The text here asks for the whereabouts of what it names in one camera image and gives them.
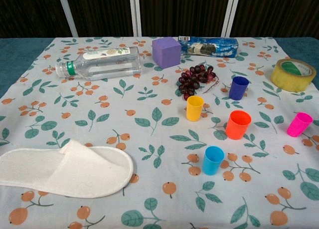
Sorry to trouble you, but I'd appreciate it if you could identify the yellow plastic cup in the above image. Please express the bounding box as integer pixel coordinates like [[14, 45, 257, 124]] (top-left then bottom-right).
[[186, 95, 205, 122]]

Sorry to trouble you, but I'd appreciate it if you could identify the light blue plastic cup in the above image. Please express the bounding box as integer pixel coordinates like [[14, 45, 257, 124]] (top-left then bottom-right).
[[202, 146, 225, 176]]

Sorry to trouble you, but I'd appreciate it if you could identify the dark blue plastic cup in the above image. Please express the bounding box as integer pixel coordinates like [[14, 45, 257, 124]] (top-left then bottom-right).
[[229, 76, 250, 100]]

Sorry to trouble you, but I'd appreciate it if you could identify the pink plastic cup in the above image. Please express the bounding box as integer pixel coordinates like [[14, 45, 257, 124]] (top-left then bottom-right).
[[286, 112, 314, 138]]

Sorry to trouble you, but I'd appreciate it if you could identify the floral print tablecloth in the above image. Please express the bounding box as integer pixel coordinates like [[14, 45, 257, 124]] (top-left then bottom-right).
[[0, 36, 319, 229]]

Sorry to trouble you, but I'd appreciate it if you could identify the dark red grape bunch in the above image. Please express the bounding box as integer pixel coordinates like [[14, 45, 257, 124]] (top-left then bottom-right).
[[177, 64, 220, 101]]

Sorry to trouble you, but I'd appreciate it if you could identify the purple foam cube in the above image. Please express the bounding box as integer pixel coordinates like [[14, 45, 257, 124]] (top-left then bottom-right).
[[152, 36, 182, 69]]

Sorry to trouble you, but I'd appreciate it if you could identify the clear plastic water bottle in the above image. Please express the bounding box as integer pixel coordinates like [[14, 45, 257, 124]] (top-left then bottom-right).
[[55, 46, 143, 81]]

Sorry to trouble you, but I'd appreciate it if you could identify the orange plastic cup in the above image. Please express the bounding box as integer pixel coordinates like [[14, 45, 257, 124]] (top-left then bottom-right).
[[225, 110, 253, 141]]

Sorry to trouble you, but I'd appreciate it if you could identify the blue cookie package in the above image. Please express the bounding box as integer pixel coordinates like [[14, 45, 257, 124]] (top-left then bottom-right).
[[178, 35, 239, 58]]

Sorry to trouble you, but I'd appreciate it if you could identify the white cloth slipper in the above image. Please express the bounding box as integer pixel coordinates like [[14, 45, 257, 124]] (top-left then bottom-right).
[[0, 139, 134, 199]]

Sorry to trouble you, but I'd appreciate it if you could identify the yellow packing tape roll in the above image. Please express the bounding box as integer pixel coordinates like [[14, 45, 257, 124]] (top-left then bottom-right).
[[271, 58, 317, 92]]

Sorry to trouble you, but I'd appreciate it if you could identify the teal table cover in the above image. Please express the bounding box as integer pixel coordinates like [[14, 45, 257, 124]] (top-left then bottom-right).
[[0, 36, 319, 99]]

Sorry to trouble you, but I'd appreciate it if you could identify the white partition post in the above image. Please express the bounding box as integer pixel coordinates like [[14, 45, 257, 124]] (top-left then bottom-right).
[[128, 0, 143, 37], [220, 0, 244, 37], [56, 0, 78, 37]]

